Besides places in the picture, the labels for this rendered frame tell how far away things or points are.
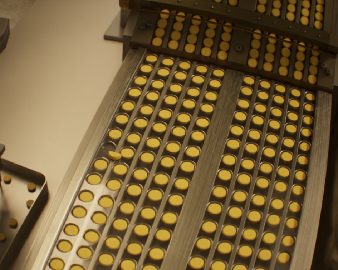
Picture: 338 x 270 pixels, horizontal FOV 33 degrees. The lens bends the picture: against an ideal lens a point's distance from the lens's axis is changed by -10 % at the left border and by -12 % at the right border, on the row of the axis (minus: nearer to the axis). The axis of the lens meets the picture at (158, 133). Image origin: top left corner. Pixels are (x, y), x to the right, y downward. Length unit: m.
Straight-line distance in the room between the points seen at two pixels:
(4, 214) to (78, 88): 0.24
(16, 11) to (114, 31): 1.66
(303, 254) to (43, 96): 0.47
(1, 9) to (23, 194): 1.95
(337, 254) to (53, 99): 0.47
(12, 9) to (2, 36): 1.98
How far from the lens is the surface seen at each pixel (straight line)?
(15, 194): 0.70
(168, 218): 0.49
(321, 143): 0.56
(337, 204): 0.55
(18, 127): 0.78
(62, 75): 0.85
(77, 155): 0.53
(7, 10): 2.58
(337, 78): 0.64
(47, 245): 0.46
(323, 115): 0.60
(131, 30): 0.65
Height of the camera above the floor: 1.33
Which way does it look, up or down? 44 degrees down
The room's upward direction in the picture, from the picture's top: 4 degrees clockwise
